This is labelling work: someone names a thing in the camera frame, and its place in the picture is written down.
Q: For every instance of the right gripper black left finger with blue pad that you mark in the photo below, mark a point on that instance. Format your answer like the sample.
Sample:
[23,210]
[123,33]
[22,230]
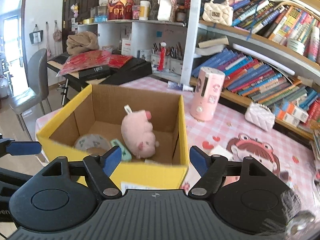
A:
[98,172]

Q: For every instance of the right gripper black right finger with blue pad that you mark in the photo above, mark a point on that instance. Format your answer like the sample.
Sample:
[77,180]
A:
[211,169]

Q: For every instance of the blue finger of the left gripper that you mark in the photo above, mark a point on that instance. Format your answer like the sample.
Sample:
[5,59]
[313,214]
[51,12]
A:
[23,148]

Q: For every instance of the yellow tape roll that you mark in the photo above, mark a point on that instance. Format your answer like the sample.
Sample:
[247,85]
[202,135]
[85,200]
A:
[93,144]

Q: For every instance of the green white small toy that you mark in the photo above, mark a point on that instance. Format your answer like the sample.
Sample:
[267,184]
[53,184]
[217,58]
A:
[125,153]

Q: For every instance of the pink cartoon desk mat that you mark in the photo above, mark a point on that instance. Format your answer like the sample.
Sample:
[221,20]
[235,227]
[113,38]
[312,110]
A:
[99,110]

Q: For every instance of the pink plush pig toy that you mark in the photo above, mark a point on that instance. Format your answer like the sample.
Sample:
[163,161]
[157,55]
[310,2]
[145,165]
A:
[137,133]

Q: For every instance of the white quilted handbag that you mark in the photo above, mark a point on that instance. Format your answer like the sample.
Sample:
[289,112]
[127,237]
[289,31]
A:
[261,116]

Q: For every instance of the grey chair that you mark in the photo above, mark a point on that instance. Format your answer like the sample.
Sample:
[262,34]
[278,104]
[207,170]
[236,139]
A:
[37,91]

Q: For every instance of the pink cylindrical humidifier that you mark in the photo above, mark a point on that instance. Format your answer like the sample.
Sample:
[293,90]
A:
[207,93]

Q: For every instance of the lower orange white box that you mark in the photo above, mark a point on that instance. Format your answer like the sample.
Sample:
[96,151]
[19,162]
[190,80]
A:
[284,116]

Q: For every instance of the orange white box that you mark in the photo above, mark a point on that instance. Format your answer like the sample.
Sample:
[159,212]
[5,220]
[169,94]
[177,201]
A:
[284,116]
[295,111]

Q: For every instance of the row of leaning books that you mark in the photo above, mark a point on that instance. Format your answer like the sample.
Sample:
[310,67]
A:
[263,82]

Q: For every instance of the upper orange white box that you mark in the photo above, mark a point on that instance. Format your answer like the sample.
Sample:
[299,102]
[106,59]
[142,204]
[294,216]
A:
[295,111]

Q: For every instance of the brown folded cloth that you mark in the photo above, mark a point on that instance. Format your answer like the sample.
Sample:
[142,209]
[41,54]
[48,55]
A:
[82,42]

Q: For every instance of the red fortune god decoration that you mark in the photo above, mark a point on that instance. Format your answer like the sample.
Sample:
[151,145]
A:
[120,9]

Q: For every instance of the cream pearl handle handbag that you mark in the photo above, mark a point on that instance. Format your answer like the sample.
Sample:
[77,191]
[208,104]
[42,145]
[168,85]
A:
[218,13]

